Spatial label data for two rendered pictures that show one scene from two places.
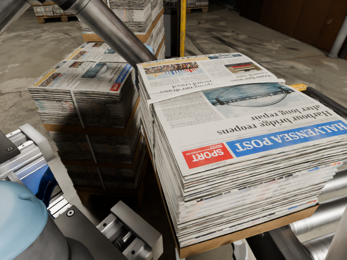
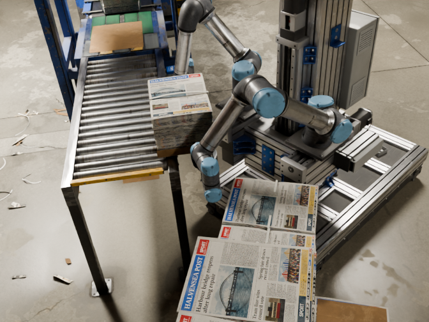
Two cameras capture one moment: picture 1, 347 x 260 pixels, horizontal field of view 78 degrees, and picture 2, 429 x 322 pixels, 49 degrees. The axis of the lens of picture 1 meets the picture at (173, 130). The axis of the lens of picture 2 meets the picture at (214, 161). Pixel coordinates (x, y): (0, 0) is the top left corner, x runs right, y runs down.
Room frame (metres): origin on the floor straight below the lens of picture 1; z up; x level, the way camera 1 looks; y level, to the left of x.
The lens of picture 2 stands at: (2.33, 0.40, 2.23)
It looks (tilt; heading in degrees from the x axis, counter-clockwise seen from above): 39 degrees down; 190
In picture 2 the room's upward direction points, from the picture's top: 4 degrees counter-clockwise
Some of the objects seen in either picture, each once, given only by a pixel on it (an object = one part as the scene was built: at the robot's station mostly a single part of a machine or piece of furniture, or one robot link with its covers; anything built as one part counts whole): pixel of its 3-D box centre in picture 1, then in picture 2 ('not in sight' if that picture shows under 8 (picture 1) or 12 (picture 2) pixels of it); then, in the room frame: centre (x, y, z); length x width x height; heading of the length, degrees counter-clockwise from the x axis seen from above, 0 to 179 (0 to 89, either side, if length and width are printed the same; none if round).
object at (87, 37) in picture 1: (120, 31); not in sight; (1.45, 0.34, 0.86); 0.38 x 0.29 x 0.04; 86
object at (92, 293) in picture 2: not in sight; (101, 287); (0.79, -0.57, 0.01); 0.14 x 0.13 x 0.01; 106
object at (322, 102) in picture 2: not in sight; (320, 110); (0.42, 0.59, 0.98); 0.13 x 0.12 x 0.14; 28
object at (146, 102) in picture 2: not in sight; (122, 107); (0.10, -0.51, 0.77); 0.47 x 0.05 x 0.05; 106
